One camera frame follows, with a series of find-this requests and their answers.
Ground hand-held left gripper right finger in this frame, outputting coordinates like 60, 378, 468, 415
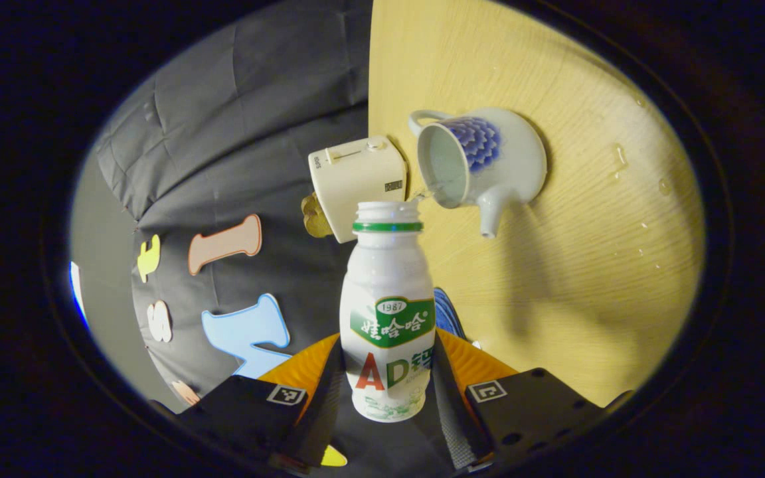
432, 329, 607, 469

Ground white toaster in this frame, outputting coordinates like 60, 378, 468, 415
308, 135, 408, 244

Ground white plastic water bottle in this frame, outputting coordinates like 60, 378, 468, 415
339, 200, 436, 423

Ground brown toast slice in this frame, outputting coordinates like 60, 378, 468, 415
306, 209, 335, 239
301, 193, 330, 230

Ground white blue-flower teacup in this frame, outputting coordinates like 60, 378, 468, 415
409, 108, 548, 238

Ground folded blue towel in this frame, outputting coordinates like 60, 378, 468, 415
434, 287, 467, 341

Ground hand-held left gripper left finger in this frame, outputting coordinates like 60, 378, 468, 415
177, 335, 348, 469

